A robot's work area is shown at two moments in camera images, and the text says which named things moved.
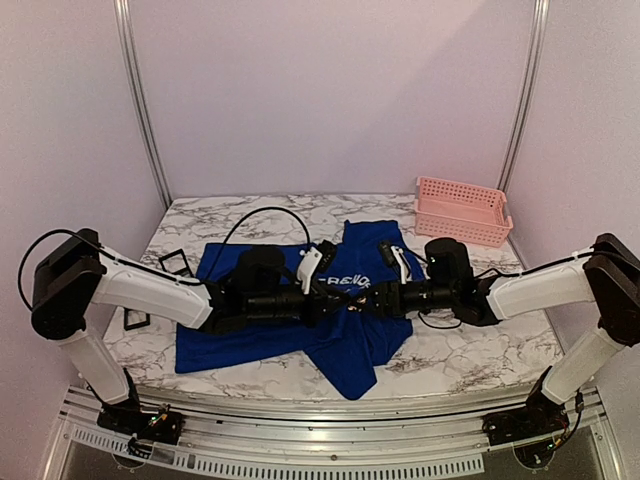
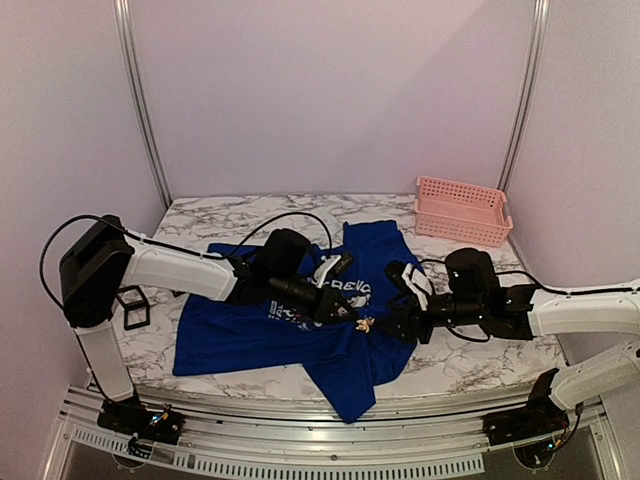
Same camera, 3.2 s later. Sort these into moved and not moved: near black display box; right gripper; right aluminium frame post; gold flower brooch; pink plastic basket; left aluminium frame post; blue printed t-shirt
Moved: blue printed t-shirt; gold flower brooch; right gripper
Not moved: right aluminium frame post; near black display box; pink plastic basket; left aluminium frame post
